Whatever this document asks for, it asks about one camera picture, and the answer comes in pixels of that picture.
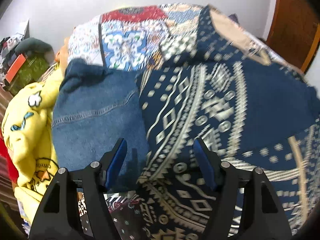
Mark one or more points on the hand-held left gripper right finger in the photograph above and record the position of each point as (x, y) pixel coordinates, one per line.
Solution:
(203, 162)

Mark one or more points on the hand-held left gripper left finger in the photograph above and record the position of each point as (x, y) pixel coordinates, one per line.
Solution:
(115, 162)

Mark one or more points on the navy patterned knit garment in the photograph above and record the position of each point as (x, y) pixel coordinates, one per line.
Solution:
(262, 92)

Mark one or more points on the blue denim garment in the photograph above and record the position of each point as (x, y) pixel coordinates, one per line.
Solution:
(100, 110)

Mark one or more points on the black patterned blanket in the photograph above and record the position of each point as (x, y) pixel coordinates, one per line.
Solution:
(125, 217)

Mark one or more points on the yellow cartoon print garment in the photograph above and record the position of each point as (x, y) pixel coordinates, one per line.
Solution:
(27, 130)

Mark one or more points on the red cloth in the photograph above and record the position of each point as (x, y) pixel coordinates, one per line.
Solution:
(8, 165)

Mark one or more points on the brown striped cloth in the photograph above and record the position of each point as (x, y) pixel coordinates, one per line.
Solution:
(6, 192)

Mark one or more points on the colourful patchwork bedspread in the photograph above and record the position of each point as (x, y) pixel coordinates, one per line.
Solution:
(125, 45)

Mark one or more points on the orange flat box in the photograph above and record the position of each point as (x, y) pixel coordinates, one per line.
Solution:
(15, 67)

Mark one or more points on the dark green cushion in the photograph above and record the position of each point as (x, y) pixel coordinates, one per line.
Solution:
(35, 46)

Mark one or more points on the purple cushion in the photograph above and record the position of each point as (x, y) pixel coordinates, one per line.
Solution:
(235, 20)

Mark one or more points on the pile of assorted clutter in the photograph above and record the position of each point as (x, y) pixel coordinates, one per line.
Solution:
(8, 47)

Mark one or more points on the brown wooden door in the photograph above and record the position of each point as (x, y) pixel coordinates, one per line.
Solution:
(292, 25)

